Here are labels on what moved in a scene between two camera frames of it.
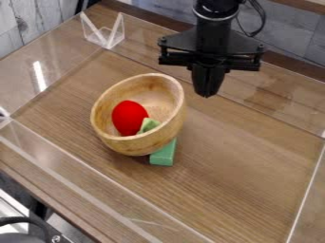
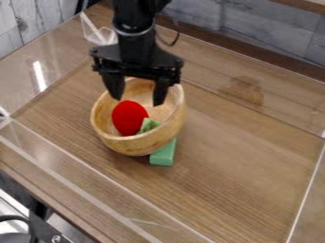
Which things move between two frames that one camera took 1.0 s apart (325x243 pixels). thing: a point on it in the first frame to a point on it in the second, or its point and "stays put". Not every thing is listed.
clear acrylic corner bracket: (105, 36) stays put
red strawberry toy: (129, 114) stays put
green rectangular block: (164, 156) stays put
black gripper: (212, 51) to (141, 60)
